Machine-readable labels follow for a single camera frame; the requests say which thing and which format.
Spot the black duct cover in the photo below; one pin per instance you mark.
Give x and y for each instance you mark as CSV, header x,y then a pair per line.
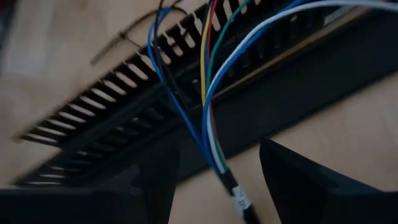
x,y
311,77

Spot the black sleeve with white label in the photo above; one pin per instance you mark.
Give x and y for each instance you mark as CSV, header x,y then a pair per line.
x,y
239,199

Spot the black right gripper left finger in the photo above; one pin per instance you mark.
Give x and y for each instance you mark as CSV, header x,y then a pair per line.
x,y
93,207

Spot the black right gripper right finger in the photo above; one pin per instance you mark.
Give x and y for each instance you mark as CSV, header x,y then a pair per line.
x,y
326,202

